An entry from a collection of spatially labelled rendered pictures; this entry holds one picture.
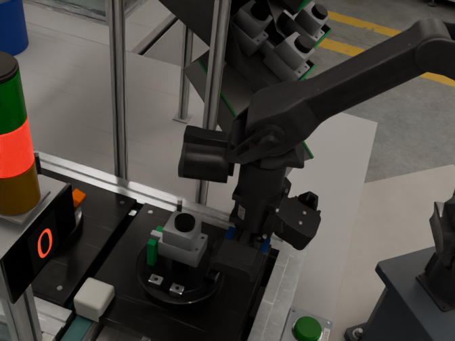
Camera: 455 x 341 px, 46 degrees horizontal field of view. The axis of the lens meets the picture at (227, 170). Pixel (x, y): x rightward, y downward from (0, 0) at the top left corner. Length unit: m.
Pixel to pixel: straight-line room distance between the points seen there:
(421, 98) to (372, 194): 2.20
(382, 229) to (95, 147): 0.66
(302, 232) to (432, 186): 0.71
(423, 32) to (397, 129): 2.52
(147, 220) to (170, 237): 0.17
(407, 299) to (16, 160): 0.55
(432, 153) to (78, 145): 2.11
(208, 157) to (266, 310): 0.32
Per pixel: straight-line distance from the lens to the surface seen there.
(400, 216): 1.23
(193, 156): 0.63
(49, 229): 0.61
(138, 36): 1.70
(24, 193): 0.55
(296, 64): 0.87
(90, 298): 0.82
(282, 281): 0.91
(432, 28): 0.57
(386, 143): 2.94
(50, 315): 0.85
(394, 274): 0.83
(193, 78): 0.91
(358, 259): 1.11
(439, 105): 3.41
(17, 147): 0.51
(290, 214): 0.69
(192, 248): 0.79
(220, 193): 1.16
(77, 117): 1.35
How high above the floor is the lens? 1.66
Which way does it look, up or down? 41 degrees down
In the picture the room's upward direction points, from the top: 9 degrees clockwise
